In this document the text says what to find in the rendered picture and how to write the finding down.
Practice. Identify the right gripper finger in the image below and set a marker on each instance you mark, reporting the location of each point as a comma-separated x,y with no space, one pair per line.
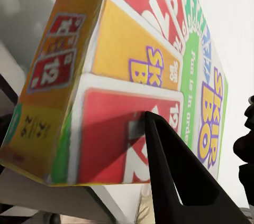
250,114

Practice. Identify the board game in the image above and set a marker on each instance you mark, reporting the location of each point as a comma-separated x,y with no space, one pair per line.
100,65

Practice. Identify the desk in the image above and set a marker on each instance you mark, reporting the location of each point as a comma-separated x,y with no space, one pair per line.
22,24

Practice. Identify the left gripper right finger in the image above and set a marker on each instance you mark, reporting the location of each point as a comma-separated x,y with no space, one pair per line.
183,190

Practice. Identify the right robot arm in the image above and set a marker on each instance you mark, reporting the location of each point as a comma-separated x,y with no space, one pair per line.
243,147

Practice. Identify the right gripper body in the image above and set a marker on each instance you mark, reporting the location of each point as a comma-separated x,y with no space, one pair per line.
251,133

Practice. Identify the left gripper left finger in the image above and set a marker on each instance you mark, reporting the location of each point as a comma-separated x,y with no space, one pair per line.
4,123

